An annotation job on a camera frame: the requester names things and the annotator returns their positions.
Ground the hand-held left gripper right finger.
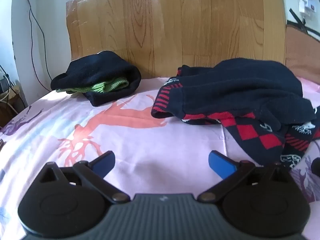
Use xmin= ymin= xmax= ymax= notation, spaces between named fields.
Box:
xmin=197 ymin=150 xmax=293 ymax=203

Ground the wooden headboard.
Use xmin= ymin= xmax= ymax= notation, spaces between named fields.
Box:
xmin=65 ymin=0 xmax=287 ymax=81

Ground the brown cushion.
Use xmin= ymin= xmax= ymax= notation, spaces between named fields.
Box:
xmin=285 ymin=25 xmax=320 ymax=83

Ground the pink printed bedsheet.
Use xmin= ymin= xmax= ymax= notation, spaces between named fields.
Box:
xmin=0 ymin=76 xmax=320 ymax=240

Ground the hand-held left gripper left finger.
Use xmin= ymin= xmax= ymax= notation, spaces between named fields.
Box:
xmin=37 ymin=151 xmax=131 ymax=204

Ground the black strap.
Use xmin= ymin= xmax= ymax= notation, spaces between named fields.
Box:
xmin=286 ymin=8 xmax=320 ymax=42

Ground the green knit garment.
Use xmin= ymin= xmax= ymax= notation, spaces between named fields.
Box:
xmin=56 ymin=77 xmax=129 ymax=94

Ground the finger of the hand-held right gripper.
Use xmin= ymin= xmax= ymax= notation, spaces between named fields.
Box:
xmin=311 ymin=157 xmax=320 ymax=180

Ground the white power adapter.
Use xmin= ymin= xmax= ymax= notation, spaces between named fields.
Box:
xmin=298 ymin=0 xmax=317 ymax=13

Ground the navy garment red striped hem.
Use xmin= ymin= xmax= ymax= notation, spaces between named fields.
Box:
xmin=151 ymin=58 xmax=316 ymax=126

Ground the folded navy garment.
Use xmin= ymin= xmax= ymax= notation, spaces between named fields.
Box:
xmin=50 ymin=51 xmax=142 ymax=107

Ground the navy red checked garment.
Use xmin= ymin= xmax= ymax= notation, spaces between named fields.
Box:
xmin=182 ymin=106 xmax=320 ymax=173

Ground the wooden bedside stand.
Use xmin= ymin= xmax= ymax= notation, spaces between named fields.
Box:
xmin=0 ymin=80 xmax=28 ymax=128

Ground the black wall cable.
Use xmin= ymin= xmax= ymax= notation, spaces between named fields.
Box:
xmin=24 ymin=0 xmax=52 ymax=93

